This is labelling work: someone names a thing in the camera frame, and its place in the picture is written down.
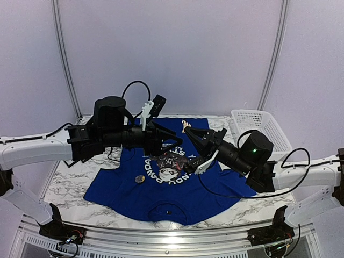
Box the blue printed t-shirt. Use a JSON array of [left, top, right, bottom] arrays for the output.
[[84, 118, 255, 225]]

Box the left aluminium corner post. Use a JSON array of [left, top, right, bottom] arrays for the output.
[[51, 0, 83, 120]]

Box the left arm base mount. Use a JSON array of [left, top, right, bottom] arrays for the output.
[[39, 220, 86, 245]]

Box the aluminium front rail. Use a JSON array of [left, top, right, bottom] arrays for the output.
[[9, 216, 321, 257]]

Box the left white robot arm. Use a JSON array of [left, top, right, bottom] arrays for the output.
[[1, 95, 183, 239]]

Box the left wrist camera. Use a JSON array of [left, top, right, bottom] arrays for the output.
[[140, 95, 166, 131]]

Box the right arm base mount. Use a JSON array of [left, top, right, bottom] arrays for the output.
[[247, 225, 295, 246]]

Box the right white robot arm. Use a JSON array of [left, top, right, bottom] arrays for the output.
[[184, 127, 343, 245]]

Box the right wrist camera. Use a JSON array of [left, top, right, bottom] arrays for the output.
[[183, 150, 219, 175]]

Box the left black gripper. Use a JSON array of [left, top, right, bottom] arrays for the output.
[[102, 120, 183, 156]]

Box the white plastic basket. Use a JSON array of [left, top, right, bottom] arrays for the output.
[[230, 109, 292, 161]]

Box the round button badge brooch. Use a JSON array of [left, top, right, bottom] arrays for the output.
[[135, 175, 146, 184]]

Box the aluminium corner post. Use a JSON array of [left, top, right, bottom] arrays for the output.
[[257, 0, 290, 111], [51, 0, 83, 120]]

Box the right aluminium corner post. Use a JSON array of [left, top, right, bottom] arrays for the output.
[[257, 0, 290, 111]]

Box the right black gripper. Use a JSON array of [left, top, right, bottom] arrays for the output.
[[185, 127, 253, 177]]

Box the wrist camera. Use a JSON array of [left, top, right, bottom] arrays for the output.
[[140, 95, 166, 131], [183, 150, 219, 175]]

